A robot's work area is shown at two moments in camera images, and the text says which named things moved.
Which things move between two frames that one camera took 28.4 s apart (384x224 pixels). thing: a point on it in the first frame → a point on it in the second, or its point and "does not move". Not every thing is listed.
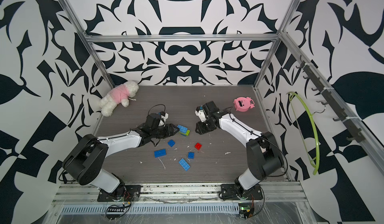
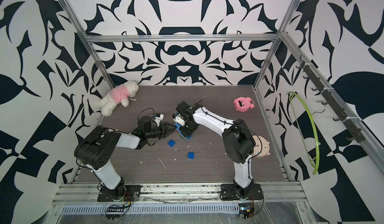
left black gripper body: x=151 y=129 does not move
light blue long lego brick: x=184 y=164 → x=187 y=138
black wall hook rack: x=348 y=123 does not move
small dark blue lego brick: x=171 y=143 does not move
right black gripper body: x=208 y=123 → x=187 y=125
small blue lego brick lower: x=191 y=155 does not move
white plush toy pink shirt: x=119 y=94 does not move
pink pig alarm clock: x=243 y=104 does not move
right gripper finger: x=201 y=128 → x=188 y=131
